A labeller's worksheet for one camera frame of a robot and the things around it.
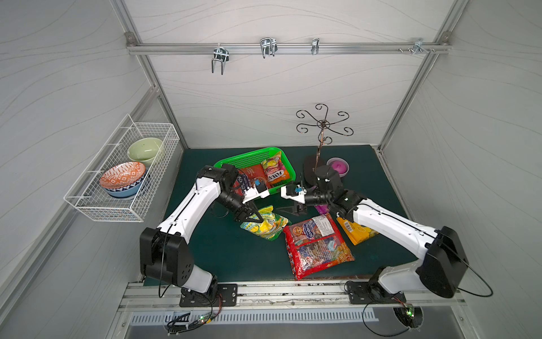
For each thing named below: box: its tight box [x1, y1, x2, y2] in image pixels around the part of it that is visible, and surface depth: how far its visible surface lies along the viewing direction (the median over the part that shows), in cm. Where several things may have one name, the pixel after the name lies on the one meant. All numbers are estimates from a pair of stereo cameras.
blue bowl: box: [104, 169, 150, 198], surface depth 58 cm
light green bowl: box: [127, 137, 164, 167], surface depth 73 cm
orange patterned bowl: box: [99, 161, 146, 189], surface depth 64 cm
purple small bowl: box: [326, 156, 351, 178], surface depth 107 cm
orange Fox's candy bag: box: [261, 151, 291, 186], surface depth 107 cm
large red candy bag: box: [282, 212, 355, 281], surface depth 84 cm
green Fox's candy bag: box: [239, 204, 292, 241], surface depth 71 cm
